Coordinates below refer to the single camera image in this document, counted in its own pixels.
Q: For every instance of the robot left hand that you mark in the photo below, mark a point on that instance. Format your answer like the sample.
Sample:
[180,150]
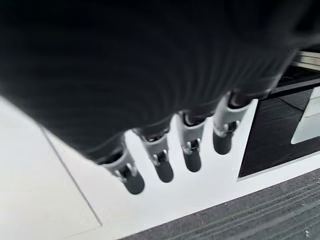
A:
[130,62]

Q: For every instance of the black sink basin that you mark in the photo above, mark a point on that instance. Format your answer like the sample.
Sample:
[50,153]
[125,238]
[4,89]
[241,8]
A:
[270,132]

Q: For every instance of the silver metal rail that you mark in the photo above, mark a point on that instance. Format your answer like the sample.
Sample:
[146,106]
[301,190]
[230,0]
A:
[308,59]

